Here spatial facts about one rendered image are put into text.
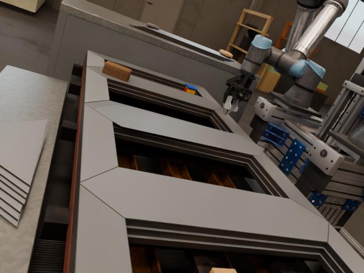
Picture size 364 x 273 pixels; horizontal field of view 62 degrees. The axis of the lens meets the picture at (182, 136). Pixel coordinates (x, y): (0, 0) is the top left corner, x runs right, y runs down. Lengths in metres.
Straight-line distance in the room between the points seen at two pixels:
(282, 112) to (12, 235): 1.38
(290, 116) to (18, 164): 1.36
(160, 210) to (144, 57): 1.32
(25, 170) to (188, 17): 9.05
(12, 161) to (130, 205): 0.33
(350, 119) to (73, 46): 1.48
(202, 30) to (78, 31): 8.21
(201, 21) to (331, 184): 8.74
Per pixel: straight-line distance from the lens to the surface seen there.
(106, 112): 1.04
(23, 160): 0.85
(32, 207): 0.78
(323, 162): 1.36
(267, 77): 9.31
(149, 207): 0.67
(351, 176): 1.44
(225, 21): 10.12
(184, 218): 0.69
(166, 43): 1.88
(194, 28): 9.78
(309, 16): 1.67
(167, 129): 1.08
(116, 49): 1.85
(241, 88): 1.31
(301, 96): 1.76
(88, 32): 1.83
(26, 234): 0.72
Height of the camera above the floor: 1.26
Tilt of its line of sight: 22 degrees down
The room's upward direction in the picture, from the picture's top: 23 degrees clockwise
